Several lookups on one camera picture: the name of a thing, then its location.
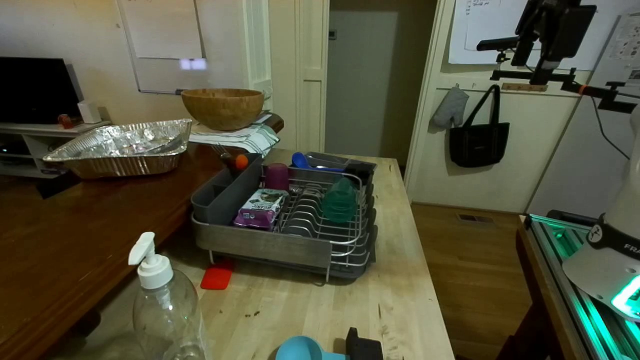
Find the green plastic cup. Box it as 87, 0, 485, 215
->
321, 178, 359, 226

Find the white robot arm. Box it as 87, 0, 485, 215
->
563, 108, 640, 322

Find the purple cup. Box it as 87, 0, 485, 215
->
264, 164, 290, 191

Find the grey dish drying rack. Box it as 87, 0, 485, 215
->
190, 152, 378, 282

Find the purple white sponge pack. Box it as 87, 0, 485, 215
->
235, 189, 289, 230

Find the striped dish towel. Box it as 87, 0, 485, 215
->
190, 114, 280, 156

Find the orange small ball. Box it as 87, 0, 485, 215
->
235, 154, 251, 173

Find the wooden salad bowl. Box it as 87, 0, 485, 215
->
181, 89, 264, 132

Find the red square silicone mat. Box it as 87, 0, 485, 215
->
201, 264, 235, 290

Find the grey oven mitt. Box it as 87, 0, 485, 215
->
432, 86, 468, 130

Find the black tote bag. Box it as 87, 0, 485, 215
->
448, 85, 510, 168

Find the blue plastic ladle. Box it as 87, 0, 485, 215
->
276, 337, 346, 360

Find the aluminium foil tray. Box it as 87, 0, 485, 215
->
44, 119, 192, 180

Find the clear pump soap bottle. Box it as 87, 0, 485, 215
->
129, 233, 206, 360

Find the white whiteboard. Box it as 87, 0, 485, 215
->
446, 0, 640, 73

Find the black monitor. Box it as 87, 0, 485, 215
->
0, 56, 80, 125

